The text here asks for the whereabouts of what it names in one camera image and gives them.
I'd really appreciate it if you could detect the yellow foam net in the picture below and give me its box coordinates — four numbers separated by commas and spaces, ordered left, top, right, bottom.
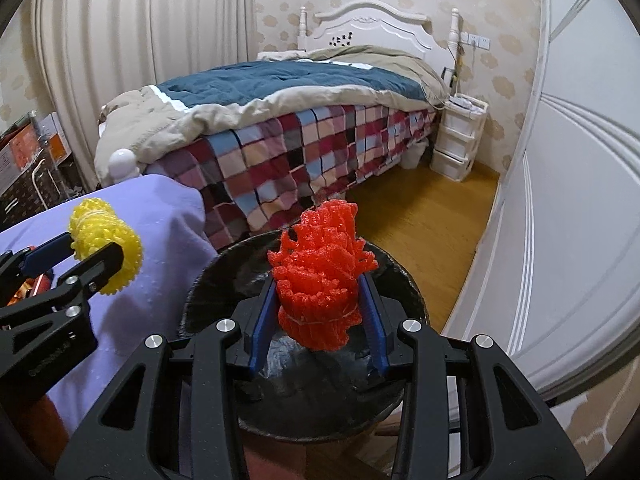
68, 197, 143, 295

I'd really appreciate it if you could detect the orange-red foam net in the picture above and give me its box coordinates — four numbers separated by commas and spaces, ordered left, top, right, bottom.
268, 200, 378, 351

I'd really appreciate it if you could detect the black lined trash bin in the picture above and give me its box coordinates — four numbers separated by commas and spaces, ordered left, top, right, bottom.
172, 231, 428, 443

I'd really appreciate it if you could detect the orange crumpled paper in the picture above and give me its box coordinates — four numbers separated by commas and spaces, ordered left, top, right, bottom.
6, 274, 51, 306

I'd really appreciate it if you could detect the black trolley with boxes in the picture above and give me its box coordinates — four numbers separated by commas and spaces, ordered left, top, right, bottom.
0, 110, 86, 230

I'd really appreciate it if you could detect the purple table cloth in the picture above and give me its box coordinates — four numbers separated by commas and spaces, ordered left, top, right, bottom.
1, 176, 216, 430

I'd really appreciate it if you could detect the white wardrobe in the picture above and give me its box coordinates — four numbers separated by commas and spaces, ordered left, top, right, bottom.
445, 0, 639, 403

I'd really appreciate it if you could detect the blue beige quilt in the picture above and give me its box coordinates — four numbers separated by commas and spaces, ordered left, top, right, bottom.
94, 44, 449, 185

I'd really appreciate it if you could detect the plaid bed sheet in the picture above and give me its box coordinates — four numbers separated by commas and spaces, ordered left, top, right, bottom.
145, 105, 440, 249

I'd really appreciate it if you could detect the cream curtain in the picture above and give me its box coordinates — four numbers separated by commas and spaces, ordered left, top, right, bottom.
32, 0, 257, 188

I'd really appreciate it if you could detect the small white waste bin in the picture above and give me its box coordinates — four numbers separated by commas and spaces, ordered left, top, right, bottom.
400, 140, 428, 170

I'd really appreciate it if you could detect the white plastic drawer unit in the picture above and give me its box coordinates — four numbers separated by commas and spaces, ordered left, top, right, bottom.
431, 93, 489, 182

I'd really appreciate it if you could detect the white wooden bed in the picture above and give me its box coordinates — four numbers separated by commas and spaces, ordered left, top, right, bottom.
108, 0, 460, 185

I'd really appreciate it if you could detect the white wall socket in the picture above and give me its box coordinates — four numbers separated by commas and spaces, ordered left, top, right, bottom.
460, 32, 490, 50

